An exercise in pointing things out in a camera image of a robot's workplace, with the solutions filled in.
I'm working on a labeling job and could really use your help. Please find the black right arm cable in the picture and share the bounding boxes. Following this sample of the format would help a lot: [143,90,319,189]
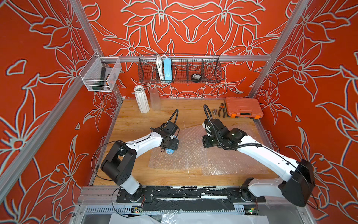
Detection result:
[203,104,263,151]

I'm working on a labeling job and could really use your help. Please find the bubble wrap sheet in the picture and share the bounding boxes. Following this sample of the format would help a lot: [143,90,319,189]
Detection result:
[199,147,269,176]
[148,125,209,170]

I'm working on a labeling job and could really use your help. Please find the aluminium horizontal back bar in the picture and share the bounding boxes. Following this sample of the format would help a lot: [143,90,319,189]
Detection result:
[100,55,271,63]

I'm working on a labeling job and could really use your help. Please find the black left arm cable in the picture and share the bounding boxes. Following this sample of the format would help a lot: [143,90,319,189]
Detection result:
[150,108,180,132]

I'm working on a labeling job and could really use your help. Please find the black wire basket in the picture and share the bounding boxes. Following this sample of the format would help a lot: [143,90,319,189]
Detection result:
[138,54,222,84]

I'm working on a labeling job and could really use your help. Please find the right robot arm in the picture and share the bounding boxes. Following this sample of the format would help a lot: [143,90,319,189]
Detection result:
[202,119,316,207]

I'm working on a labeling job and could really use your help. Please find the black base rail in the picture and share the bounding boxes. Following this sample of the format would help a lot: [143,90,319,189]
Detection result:
[111,186,266,215]

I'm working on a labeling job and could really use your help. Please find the aluminium frame post right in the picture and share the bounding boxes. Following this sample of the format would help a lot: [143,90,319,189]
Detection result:
[248,0,309,98]

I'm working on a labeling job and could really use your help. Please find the dark green flashlight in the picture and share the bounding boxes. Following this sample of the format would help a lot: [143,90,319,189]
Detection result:
[92,67,106,91]

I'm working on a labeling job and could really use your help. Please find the aluminium frame post left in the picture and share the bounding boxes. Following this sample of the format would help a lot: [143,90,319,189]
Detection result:
[70,1,124,103]

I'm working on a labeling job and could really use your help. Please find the small black device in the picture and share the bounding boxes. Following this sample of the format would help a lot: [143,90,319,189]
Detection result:
[191,74,202,81]

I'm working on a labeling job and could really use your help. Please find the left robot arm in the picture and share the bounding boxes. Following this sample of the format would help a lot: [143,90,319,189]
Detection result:
[100,121,180,201]

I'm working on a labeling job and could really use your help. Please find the orange handled pliers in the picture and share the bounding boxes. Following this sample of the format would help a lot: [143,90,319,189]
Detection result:
[218,103,227,118]

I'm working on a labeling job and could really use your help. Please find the white cable bundle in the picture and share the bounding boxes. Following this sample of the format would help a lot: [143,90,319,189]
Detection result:
[155,55,165,82]

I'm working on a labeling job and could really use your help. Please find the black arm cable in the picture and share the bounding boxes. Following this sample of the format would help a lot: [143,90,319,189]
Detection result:
[150,108,180,132]
[203,104,263,151]

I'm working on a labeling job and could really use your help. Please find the orange tool case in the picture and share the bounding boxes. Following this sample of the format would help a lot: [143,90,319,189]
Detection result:
[225,97,264,120]

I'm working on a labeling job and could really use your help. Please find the light blue box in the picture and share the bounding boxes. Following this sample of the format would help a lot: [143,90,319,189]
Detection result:
[163,58,172,82]

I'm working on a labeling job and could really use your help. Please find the aluminium frame post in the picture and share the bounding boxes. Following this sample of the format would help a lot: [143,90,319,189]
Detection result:
[70,1,124,103]
[248,0,309,98]

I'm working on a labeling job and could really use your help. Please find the aluminium left side bar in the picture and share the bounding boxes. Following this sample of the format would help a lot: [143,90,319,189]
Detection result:
[1,78,83,203]

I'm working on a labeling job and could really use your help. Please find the clear acrylic box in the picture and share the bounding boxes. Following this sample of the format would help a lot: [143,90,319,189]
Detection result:
[80,52,122,92]

